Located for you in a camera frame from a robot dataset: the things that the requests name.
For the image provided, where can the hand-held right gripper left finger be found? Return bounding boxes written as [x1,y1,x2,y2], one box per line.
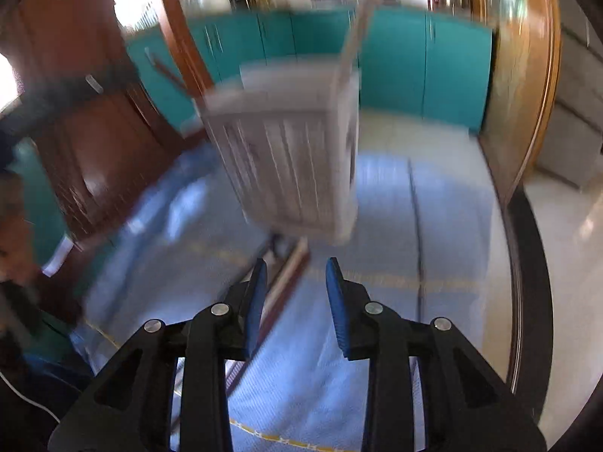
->
[47,258,268,452]

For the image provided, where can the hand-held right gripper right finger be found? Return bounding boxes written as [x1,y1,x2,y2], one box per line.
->
[325,257,547,452]

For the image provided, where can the dark brown chopstick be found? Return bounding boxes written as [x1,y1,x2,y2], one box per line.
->
[144,48,191,95]
[150,59,194,99]
[225,240,302,389]
[228,239,311,391]

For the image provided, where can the white plastic utensil holder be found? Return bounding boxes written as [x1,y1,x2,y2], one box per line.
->
[181,63,362,246]

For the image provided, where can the white chopstick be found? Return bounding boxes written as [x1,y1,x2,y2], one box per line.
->
[336,0,393,86]

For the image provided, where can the light blue cloth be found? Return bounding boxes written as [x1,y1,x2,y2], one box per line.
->
[70,140,515,452]

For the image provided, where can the carved wooden chair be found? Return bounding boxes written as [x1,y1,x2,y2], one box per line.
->
[0,0,215,250]

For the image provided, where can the teal object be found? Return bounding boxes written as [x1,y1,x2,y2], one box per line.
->
[8,137,77,279]

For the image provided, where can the teal kitchen cabinets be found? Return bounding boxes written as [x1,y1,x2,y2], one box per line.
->
[126,6,494,133]

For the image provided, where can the white cable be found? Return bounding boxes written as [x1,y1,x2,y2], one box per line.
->
[0,366,60,422]

